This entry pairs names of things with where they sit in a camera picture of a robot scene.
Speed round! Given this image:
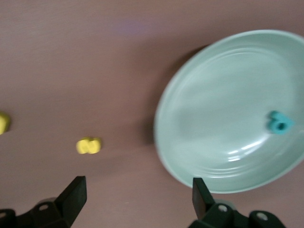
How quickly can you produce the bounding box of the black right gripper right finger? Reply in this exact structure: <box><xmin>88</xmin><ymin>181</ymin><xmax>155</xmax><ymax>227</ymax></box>
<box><xmin>189</xmin><ymin>177</ymin><xmax>289</xmax><ymax>228</ymax></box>

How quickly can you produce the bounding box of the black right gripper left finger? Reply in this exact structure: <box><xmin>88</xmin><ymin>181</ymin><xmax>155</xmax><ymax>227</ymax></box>
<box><xmin>0</xmin><ymin>175</ymin><xmax>87</xmax><ymax>228</ymax></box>

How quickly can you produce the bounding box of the yellow foam letter s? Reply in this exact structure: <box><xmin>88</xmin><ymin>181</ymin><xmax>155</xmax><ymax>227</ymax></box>
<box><xmin>76</xmin><ymin>137</ymin><xmax>103</xmax><ymax>155</ymax></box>

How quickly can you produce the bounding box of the teal foam letter p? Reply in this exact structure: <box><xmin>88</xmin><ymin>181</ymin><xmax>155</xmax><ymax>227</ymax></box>
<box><xmin>267</xmin><ymin>110</ymin><xmax>296</xmax><ymax>136</ymax></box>

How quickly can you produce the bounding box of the yellow foam letter u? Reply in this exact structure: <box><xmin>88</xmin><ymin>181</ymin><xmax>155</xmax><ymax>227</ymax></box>
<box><xmin>0</xmin><ymin>111</ymin><xmax>11</xmax><ymax>135</ymax></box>

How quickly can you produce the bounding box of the green plate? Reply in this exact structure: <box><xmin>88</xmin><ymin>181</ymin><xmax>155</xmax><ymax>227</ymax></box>
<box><xmin>153</xmin><ymin>29</ymin><xmax>304</xmax><ymax>194</ymax></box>

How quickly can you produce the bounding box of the brown paper table cover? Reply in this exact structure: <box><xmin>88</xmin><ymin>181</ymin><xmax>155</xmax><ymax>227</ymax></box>
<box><xmin>0</xmin><ymin>0</ymin><xmax>304</xmax><ymax>228</ymax></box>

